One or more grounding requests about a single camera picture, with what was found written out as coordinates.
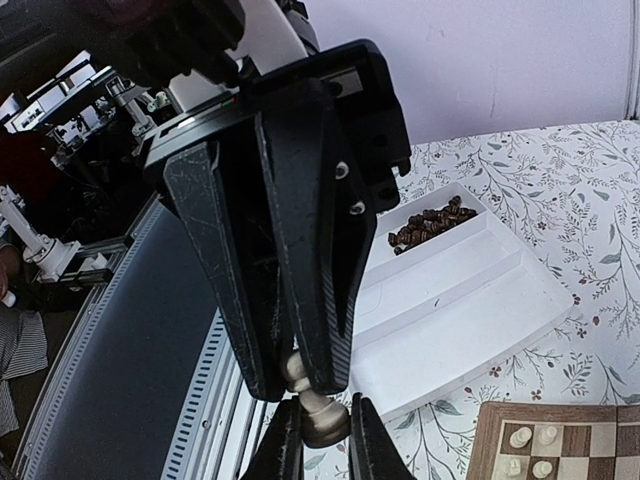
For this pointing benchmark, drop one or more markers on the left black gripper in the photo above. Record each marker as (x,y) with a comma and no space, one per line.
(329,133)

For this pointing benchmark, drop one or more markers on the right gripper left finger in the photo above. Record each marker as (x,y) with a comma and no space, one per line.
(280,453)

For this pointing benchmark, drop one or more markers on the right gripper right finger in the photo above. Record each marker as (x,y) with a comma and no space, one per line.
(372,454)

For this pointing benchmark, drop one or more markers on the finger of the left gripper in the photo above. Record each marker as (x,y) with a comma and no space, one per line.
(195,186)

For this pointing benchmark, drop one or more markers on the light pawn piece fifteenth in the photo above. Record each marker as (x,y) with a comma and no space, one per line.
(325,421)

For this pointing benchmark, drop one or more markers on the white divided tray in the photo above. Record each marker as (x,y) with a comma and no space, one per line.
(433,319)

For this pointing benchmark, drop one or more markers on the light chess piece fourteenth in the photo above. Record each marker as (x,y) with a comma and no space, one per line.
(512,467)

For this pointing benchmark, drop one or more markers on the wooden chessboard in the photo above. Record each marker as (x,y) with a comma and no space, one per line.
(593,442)

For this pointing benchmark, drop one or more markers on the light pawn piece sixteenth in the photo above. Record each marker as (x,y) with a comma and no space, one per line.
(547,435)

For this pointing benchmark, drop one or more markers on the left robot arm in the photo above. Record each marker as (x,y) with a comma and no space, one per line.
(277,33)

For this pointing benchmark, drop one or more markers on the dark chess pieces pile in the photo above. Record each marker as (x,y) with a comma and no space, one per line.
(429,224)

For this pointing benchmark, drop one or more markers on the front aluminium rail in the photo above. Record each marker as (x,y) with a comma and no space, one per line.
(146,385)

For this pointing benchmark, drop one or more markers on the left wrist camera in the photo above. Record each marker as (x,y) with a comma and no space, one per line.
(156,41)

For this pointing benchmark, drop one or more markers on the left aluminium frame post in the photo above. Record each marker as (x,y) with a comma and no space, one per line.
(632,89)

